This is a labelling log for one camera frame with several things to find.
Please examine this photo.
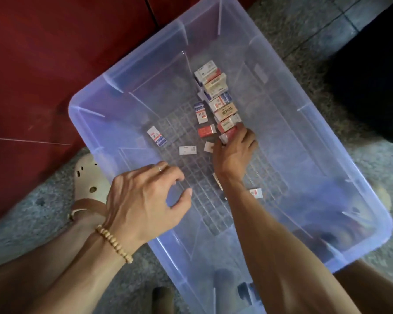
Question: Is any person's right hand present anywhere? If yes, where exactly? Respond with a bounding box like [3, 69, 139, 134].
[211, 126, 259, 184]

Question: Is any person's left hand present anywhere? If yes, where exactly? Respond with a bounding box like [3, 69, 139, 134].
[103, 161, 194, 256]

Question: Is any row of erasers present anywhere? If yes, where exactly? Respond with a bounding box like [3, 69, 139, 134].
[193, 60, 245, 144]

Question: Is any blue white eraser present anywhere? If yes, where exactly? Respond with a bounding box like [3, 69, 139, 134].
[147, 125, 168, 148]

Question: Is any clear plastic storage bin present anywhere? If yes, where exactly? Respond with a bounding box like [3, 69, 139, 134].
[68, 0, 393, 314]

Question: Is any person's right forearm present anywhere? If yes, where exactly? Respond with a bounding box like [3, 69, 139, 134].
[223, 176, 361, 314]

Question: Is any person's left forearm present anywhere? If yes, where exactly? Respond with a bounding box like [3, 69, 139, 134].
[26, 235, 135, 314]

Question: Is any person's left cream clog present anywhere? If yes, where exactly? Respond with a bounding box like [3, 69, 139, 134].
[70, 154, 112, 223]

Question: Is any person's left leg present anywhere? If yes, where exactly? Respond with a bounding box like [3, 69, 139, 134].
[0, 215, 109, 314]

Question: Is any person's leg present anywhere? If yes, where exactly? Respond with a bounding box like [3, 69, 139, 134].
[0, 215, 109, 314]
[334, 258, 393, 314]

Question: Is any person's right leg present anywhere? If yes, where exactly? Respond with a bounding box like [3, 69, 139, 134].
[334, 258, 393, 314]

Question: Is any black stool red cushion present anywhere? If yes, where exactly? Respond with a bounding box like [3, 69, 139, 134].
[327, 0, 393, 144]

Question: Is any red display counter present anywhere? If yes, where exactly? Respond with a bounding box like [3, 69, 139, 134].
[0, 0, 263, 226]

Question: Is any beaded wooden bracelet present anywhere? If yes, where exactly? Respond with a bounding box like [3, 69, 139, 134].
[95, 224, 134, 264]

